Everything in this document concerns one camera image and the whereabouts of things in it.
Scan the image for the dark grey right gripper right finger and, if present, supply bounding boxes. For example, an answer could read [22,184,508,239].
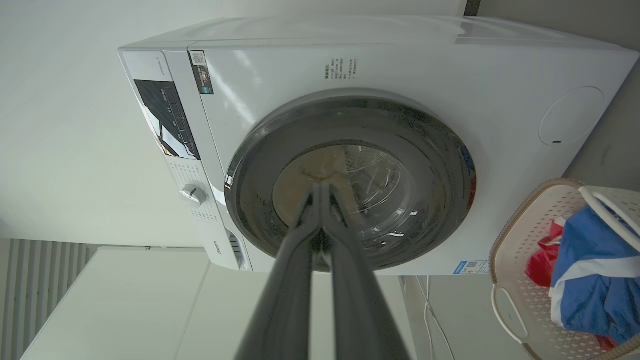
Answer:
[320,182,412,360]

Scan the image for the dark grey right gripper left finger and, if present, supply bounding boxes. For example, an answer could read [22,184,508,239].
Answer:
[234,182,321,360]

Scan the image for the round dark glass washer door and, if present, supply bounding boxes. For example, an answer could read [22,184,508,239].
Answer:
[224,89,477,273]

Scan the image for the white front-load washing machine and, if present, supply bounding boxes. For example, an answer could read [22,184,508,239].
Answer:
[118,15,640,277]

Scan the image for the white cabinet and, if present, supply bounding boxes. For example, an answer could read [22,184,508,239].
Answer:
[21,246,418,360]

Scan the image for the silver washer control knob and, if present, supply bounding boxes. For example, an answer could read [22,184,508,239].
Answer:
[180,183,208,207]

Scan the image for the cream perforated laundry basket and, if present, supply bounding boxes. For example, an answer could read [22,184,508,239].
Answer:
[489,178,640,360]

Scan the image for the red garment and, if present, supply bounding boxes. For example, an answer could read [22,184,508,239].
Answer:
[525,218,618,351]

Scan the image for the blue and white garment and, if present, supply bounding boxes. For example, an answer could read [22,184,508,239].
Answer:
[549,205,640,345]

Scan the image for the white ribbed radiator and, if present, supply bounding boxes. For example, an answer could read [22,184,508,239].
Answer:
[0,239,98,360]

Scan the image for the white power cable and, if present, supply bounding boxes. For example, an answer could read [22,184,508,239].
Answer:
[414,276,456,360]

